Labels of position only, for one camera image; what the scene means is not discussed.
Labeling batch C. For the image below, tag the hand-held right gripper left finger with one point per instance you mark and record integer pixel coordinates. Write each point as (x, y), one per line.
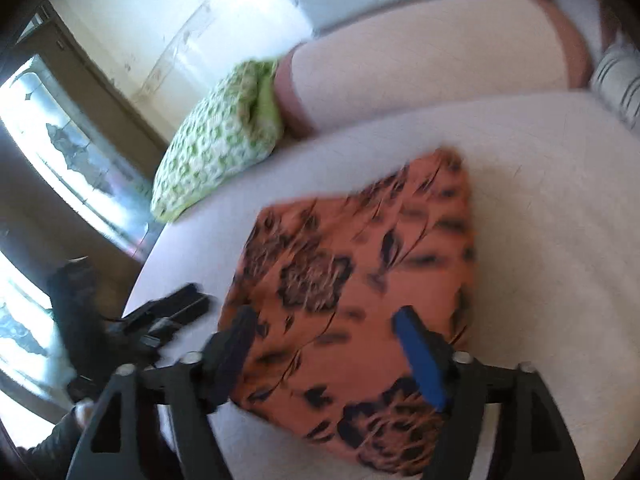
(234, 342)

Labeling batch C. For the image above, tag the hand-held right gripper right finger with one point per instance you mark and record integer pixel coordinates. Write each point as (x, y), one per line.
(421, 360)

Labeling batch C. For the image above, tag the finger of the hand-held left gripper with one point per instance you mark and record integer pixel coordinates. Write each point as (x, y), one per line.
(167, 302)
(182, 320)

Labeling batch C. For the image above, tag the orange black floral garment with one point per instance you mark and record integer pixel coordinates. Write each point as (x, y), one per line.
(345, 270)

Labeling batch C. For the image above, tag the person's left forearm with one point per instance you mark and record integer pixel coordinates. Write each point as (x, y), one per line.
(55, 450)

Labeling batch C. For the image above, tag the green patterned pillow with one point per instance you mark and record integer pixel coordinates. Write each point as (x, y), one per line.
(215, 145)

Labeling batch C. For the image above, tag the window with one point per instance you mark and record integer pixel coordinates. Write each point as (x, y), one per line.
(65, 150)

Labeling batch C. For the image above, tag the pink bolster pillow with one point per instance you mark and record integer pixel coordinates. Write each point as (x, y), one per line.
(430, 60)

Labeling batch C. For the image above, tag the grey striped pillow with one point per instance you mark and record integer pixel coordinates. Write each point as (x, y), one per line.
(617, 85)

